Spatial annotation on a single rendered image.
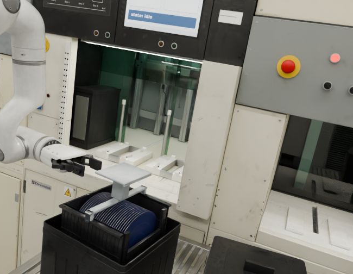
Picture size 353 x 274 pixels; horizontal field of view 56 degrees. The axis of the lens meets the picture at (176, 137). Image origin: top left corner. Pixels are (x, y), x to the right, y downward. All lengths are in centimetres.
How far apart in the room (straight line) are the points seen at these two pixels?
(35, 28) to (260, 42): 66
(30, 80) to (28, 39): 11
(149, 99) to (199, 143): 115
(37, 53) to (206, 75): 50
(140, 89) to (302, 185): 117
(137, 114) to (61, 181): 87
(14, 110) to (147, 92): 130
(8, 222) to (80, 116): 62
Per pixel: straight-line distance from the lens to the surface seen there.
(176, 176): 145
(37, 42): 102
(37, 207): 167
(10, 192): 175
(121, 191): 89
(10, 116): 104
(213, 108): 108
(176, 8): 119
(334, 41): 108
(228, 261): 102
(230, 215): 121
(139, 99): 219
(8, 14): 87
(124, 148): 170
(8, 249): 190
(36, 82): 104
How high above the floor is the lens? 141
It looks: 14 degrees down
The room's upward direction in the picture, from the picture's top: 10 degrees clockwise
